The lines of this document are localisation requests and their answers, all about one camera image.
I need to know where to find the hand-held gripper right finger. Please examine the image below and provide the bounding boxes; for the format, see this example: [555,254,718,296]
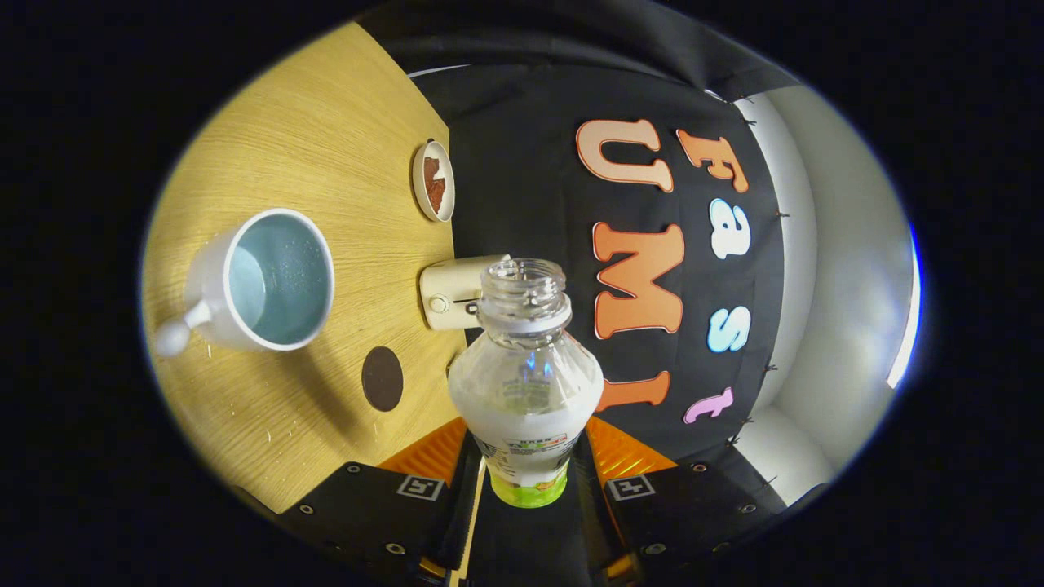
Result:
[575,416,788,584]

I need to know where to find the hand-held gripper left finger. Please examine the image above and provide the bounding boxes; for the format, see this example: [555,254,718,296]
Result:
[277,417,482,587]

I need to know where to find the dark brown round coaster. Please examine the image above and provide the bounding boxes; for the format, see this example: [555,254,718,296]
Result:
[361,346,405,413]

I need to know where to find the clear juice bottle green label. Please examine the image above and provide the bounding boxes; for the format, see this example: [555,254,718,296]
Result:
[447,258,605,510]

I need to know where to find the white cup blue inside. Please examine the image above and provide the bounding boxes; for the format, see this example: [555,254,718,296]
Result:
[153,208,336,360]

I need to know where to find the white toaster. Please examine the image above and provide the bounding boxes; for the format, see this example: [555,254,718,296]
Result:
[418,254,512,331]

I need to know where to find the white round plate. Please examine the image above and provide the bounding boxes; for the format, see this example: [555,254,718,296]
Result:
[411,139,456,223]

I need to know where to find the wooden table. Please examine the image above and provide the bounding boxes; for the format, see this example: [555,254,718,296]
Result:
[140,20,474,514]

